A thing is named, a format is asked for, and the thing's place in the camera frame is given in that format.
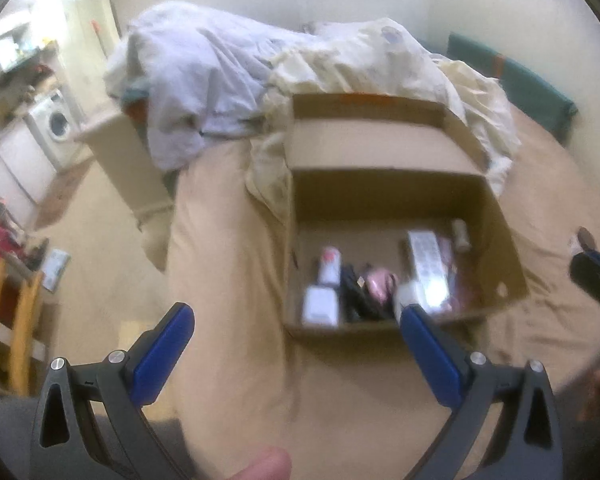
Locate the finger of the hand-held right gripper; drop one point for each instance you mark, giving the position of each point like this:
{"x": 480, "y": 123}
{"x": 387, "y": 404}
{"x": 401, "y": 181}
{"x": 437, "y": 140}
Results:
{"x": 597, "y": 280}

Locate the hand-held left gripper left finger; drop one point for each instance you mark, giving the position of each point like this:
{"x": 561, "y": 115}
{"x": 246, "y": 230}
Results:
{"x": 162, "y": 360}

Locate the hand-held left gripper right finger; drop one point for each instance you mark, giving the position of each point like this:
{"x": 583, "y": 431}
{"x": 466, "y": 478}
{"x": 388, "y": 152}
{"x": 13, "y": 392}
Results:
{"x": 430, "y": 360}

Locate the white wall charger cube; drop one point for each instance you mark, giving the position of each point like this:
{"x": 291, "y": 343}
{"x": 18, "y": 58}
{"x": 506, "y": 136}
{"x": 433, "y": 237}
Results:
{"x": 410, "y": 296}

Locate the pink case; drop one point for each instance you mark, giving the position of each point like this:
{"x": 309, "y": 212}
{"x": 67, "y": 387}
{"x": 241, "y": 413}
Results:
{"x": 380, "y": 282}

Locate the white remote control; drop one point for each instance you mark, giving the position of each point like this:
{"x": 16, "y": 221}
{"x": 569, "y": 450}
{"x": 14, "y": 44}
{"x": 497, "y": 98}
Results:
{"x": 425, "y": 260}

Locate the black cylindrical tube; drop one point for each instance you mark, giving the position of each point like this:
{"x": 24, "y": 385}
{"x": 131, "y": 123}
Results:
{"x": 352, "y": 290}

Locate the white earbuds case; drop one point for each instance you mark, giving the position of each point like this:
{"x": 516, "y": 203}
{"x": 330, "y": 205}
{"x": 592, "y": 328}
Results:
{"x": 321, "y": 306}

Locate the white pill bottle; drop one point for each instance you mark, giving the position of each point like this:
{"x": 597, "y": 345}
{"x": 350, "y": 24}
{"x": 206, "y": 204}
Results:
{"x": 461, "y": 237}

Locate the white tube red label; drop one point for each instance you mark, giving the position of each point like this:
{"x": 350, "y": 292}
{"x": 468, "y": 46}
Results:
{"x": 330, "y": 267}

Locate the cardboard box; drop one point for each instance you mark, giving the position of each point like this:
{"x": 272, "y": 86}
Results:
{"x": 380, "y": 200}

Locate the person's left hand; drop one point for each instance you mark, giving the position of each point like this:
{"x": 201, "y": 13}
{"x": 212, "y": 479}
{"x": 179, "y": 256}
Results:
{"x": 260, "y": 466}

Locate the floor scale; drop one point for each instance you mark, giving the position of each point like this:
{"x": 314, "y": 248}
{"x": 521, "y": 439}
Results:
{"x": 55, "y": 270}

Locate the yellow wooden chair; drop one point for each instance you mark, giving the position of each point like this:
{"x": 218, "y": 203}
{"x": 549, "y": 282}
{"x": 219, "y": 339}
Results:
{"x": 27, "y": 320}

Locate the dark slipper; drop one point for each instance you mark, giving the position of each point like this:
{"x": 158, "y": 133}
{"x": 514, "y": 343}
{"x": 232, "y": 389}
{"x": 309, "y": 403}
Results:
{"x": 36, "y": 255}

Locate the brown floor rug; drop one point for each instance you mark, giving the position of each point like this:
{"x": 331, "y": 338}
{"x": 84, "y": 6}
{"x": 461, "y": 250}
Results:
{"x": 60, "y": 195}

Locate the green cushion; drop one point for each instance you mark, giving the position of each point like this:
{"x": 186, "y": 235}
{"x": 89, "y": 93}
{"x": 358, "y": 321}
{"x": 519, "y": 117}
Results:
{"x": 530, "y": 90}

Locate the wooden bedside cabinet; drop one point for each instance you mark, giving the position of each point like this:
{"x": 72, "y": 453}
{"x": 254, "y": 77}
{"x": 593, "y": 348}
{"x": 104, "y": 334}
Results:
{"x": 120, "y": 160}

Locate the white low cabinet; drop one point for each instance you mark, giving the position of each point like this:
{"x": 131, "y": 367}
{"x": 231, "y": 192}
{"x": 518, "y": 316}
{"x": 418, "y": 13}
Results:
{"x": 15, "y": 160}

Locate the white washing machine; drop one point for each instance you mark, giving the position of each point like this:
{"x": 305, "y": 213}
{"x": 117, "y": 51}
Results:
{"x": 52, "y": 125}

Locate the teal cloth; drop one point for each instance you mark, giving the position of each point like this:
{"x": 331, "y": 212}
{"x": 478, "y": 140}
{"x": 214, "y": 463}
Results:
{"x": 132, "y": 94}

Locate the pale blue blanket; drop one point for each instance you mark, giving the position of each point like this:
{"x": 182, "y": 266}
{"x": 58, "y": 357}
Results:
{"x": 195, "y": 75}

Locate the cream printed duvet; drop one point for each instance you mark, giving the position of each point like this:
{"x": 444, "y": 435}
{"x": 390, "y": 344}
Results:
{"x": 380, "y": 60}

